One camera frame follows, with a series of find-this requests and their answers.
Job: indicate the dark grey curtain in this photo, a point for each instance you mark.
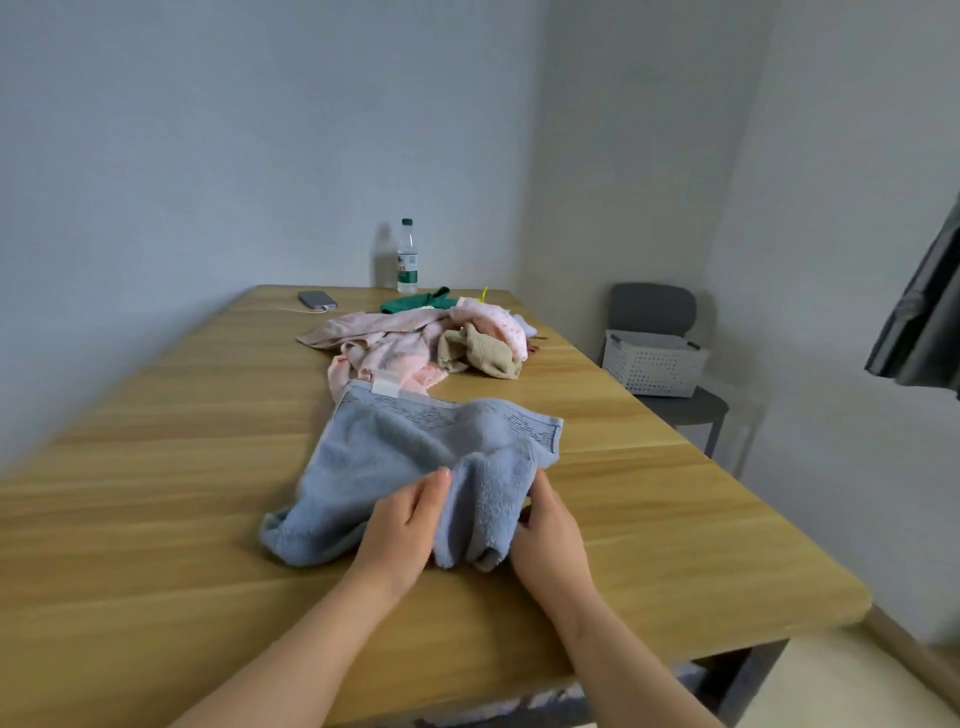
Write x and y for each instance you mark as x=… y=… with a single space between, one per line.
x=922 y=330

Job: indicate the person's right forearm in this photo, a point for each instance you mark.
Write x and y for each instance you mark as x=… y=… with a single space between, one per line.
x=630 y=667

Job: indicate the person's left hand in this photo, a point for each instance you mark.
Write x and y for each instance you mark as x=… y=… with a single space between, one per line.
x=401 y=540

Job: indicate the grey chair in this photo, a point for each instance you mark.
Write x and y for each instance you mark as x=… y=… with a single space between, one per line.
x=652 y=307

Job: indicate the lilac dotted white cloth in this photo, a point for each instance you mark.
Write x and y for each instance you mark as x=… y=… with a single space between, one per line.
x=527 y=326

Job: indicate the pink dotted cloth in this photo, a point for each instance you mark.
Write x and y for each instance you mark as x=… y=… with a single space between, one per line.
x=499 y=322

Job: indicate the pale pink towel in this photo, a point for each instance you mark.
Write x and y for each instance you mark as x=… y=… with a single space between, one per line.
x=390 y=345

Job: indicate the wooden table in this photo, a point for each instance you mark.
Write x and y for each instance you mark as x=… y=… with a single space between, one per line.
x=150 y=487

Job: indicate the green cloth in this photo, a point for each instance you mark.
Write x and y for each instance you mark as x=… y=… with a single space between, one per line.
x=416 y=302

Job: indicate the white plastic basket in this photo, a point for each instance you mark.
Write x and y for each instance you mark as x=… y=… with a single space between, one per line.
x=656 y=366

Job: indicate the person's right hand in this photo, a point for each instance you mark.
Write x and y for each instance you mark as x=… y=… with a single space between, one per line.
x=551 y=555

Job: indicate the grey-blue towel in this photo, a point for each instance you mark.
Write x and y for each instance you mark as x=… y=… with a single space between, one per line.
x=390 y=457

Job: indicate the person's left forearm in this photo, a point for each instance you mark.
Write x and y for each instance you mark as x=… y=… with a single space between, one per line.
x=300 y=660

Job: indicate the grey smartphone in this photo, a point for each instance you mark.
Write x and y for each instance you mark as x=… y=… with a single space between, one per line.
x=317 y=301

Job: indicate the tan brown towel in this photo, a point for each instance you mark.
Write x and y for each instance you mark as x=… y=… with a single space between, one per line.
x=487 y=356

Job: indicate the clear green-label water bottle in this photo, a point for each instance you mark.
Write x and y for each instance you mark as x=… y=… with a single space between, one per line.
x=407 y=262

